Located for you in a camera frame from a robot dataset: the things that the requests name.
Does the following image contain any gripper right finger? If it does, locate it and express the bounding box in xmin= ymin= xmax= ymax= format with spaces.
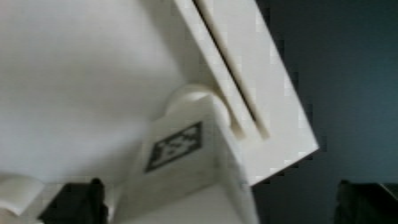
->
xmin=335 ymin=180 xmax=398 ymax=224

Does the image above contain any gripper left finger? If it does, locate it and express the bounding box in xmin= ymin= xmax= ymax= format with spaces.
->
xmin=38 ymin=178 xmax=109 ymax=224

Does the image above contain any white leg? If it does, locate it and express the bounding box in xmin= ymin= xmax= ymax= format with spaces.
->
xmin=113 ymin=84 xmax=260 ymax=224

